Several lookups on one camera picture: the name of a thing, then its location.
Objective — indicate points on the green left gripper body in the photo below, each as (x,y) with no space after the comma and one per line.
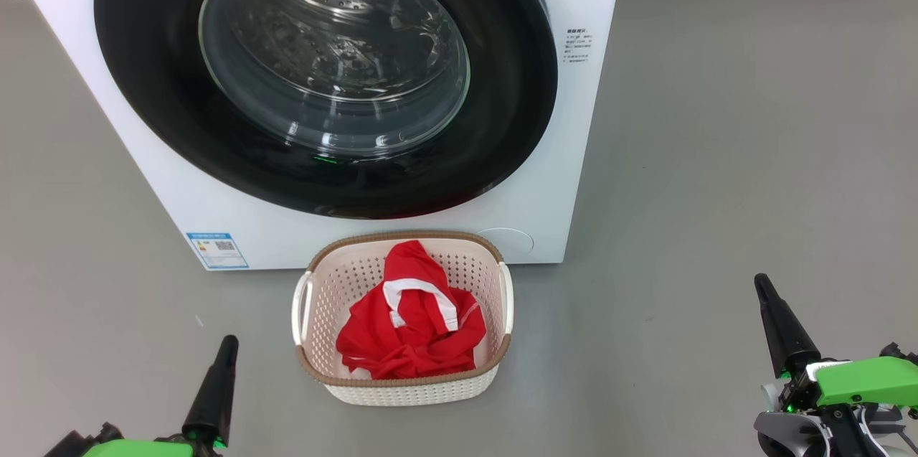
(136,450)

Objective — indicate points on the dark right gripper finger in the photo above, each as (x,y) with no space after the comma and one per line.
(785,342)

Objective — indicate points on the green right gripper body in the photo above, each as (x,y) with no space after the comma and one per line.
(868,382)

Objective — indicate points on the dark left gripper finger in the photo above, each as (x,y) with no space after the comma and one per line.
(211,407)

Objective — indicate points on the red garment with white trim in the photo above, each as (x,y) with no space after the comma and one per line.
(416,342)

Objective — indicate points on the round black washing machine door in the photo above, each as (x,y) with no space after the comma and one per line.
(143,84)

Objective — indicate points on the white front-load washing machine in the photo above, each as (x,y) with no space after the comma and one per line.
(287,242)

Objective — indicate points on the cream laundry basket brown rim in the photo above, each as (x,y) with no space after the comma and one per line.
(401,394)

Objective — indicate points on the blue energy label sticker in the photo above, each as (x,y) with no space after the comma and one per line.
(216,250)

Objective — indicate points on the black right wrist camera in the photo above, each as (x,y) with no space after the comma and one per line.
(896,351)

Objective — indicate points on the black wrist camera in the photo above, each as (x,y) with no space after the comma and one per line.
(896,351)
(72,446)

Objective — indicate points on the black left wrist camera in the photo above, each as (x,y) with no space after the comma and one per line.
(72,446)

